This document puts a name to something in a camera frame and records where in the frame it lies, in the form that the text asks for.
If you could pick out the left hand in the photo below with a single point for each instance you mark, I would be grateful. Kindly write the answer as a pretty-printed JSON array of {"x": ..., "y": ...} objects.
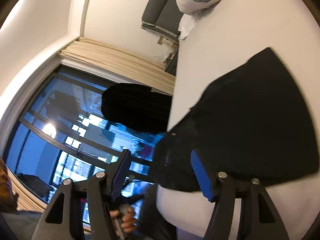
[{"x": 129, "y": 221}]

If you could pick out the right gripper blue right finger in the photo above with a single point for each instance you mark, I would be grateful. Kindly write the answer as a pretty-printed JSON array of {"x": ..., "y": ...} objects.
[{"x": 208, "y": 177}]

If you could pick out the black garment on chair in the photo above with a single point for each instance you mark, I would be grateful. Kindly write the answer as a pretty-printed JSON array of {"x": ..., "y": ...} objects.
[{"x": 137, "y": 107}]

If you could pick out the dark grey padded headboard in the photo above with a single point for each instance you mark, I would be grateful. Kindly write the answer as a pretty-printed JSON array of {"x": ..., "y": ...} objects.
[{"x": 162, "y": 17}]

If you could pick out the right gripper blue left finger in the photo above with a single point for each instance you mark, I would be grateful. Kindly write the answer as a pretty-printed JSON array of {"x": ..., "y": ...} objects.
[{"x": 117, "y": 173}]

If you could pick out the dark grey nightstand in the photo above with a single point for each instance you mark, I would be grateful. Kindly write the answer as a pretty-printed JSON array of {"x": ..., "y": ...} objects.
[{"x": 171, "y": 63}]

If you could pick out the large dark framed window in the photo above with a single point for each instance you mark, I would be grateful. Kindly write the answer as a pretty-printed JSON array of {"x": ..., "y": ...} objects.
[{"x": 61, "y": 133}]

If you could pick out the white pillow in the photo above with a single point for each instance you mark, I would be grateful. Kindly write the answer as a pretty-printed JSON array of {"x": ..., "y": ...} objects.
[{"x": 186, "y": 24}]

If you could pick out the black denim pants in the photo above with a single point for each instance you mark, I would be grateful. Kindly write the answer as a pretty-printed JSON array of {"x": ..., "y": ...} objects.
[{"x": 252, "y": 122}]

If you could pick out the cream curtain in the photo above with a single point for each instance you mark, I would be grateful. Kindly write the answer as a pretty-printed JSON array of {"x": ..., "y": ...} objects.
[{"x": 120, "y": 62}]

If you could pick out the white bed sheet mattress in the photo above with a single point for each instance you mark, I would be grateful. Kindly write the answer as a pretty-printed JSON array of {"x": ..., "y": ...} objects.
[{"x": 223, "y": 39}]

